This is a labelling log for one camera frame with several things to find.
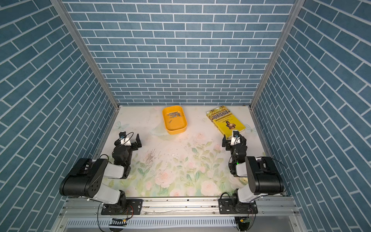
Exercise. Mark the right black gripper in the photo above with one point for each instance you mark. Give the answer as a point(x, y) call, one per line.
point(225, 142)

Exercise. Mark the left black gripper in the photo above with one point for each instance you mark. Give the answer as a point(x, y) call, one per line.
point(135, 147)

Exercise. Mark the yellow plastic storage tray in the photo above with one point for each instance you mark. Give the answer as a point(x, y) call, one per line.
point(175, 125)

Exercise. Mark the pile of silver screws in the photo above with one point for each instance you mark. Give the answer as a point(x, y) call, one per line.
point(173, 114)

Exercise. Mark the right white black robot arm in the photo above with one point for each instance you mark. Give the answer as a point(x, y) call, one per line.
point(262, 175)

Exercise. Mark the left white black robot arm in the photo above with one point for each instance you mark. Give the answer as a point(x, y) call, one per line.
point(86, 176)

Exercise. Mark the yellow paperback book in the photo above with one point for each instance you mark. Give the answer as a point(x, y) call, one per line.
point(225, 121)

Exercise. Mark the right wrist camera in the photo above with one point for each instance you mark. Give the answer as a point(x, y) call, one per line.
point(235, 139)

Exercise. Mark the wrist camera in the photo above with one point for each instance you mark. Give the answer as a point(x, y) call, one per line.
point(235, 139)
point(126, 141)

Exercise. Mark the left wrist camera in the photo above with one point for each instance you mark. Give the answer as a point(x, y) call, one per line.
point(126, 141)

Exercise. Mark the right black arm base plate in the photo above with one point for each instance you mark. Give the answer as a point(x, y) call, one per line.
point(228, 206)

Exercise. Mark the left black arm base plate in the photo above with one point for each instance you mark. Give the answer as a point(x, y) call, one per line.
point(126, 207)

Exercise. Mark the aluminium mounting rail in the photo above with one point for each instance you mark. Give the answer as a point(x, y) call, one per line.
point(178, 207)

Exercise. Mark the white slotted cable duct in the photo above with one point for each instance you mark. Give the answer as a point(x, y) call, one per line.
point(151, 222)

